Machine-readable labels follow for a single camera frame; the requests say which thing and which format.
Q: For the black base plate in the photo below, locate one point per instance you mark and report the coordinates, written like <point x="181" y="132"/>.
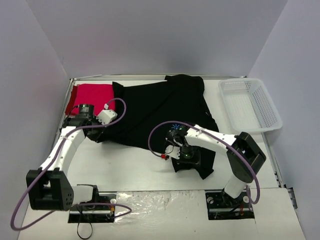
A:
<point x="95" y="213"/>
<point x="222" y="207"/>

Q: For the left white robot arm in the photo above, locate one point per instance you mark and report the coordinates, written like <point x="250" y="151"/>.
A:
<point x="49" y="187"/>

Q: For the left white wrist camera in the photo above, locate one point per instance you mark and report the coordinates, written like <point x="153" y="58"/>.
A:
<point x="106" y="116"/>

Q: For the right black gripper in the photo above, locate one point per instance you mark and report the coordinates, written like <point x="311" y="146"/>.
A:
<point x="187" y="164"/>

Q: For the folded red t shirt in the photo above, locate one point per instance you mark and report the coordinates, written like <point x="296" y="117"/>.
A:
<point x="93" y="94"/>

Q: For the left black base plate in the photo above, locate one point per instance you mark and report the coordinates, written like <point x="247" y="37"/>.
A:
<point x="95" y="213"/>

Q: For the black t shirt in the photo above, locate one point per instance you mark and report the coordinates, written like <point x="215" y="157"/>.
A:
<point x="151" y="110"/>

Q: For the white plastic basket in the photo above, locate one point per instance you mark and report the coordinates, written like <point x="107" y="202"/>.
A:
<point x="249" y="106"/>

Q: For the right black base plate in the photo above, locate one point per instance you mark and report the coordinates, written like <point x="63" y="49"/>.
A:
<point x="222" y="207"/>

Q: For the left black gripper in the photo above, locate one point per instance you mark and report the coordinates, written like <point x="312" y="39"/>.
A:
<point x="94" y="133"/>

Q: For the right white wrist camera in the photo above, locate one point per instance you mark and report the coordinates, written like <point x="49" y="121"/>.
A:
<point x="171" y="152"/>

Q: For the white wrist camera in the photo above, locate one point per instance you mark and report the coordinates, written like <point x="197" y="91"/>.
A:
<point x="171" y="152"/>
<point x="106" y="116"/>

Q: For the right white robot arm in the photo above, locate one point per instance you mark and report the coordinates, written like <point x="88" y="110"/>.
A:
<point x="184" y="144"/>

